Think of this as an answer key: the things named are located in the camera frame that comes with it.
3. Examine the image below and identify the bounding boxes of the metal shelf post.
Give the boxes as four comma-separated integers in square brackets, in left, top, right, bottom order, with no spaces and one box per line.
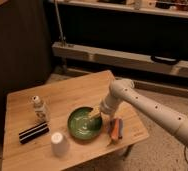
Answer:
[54,0,66,46]

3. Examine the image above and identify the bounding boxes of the small white bottle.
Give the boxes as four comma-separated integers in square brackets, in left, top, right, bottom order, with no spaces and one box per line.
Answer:
[32,96,49,122]

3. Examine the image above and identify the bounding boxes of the orange grey marker bundle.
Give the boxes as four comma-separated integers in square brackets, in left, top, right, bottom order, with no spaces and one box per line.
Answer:
[110,118,123,141]

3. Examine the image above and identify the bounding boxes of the wooden table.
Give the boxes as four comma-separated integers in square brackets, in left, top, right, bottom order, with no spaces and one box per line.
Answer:
[1,69,150,171]

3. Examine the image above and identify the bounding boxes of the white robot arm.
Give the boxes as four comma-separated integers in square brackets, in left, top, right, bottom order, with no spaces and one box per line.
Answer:
[91,79,188,148]

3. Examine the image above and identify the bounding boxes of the white metal shelf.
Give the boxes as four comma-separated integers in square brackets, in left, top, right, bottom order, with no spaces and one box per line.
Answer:
[47,0,188,78]

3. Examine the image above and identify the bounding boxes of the white paper cup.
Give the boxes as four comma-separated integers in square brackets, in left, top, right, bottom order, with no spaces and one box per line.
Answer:
[51,132,69,157]

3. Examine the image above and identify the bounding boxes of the black handle on shelf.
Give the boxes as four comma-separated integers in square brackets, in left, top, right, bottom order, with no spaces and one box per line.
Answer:
[150,56,180,65]

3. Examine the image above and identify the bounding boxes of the black white striped box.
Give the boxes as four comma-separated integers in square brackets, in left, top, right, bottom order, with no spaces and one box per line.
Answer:
[19,122,49,144]

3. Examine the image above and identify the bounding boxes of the green bowl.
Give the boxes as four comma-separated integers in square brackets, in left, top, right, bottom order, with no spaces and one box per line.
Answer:
[67,107,103,140]

